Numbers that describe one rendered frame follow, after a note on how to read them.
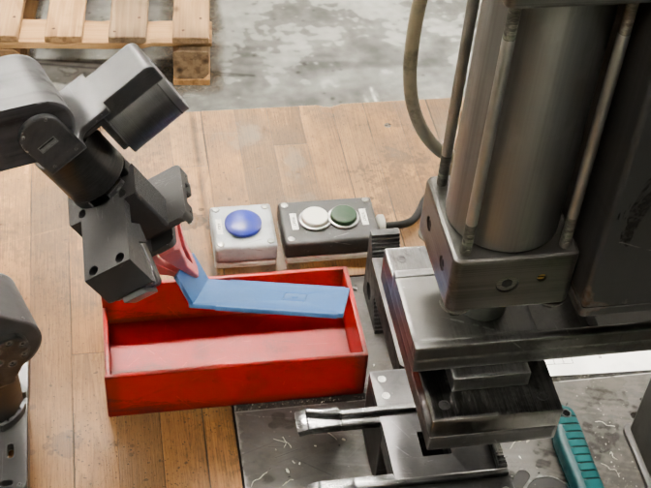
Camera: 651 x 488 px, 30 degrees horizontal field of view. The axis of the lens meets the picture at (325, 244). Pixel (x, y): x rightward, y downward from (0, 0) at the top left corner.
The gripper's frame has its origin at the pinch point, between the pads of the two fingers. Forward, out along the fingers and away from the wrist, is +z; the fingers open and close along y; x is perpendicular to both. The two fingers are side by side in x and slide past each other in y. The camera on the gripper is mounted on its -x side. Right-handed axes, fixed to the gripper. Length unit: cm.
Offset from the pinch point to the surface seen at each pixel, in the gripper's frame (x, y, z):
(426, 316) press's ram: -21.1, 21.6, -4.9
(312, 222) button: 14.3, 7.4, 15.8
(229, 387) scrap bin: -6.5, -2.7, 10.2
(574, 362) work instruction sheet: -5.6, 26.4, 31.3
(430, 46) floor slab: 170, 11, 131
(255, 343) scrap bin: 0.7, -1.0, 14.2
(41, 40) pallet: 165, -66, 69
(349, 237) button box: 12.3, 10.2, 18.4
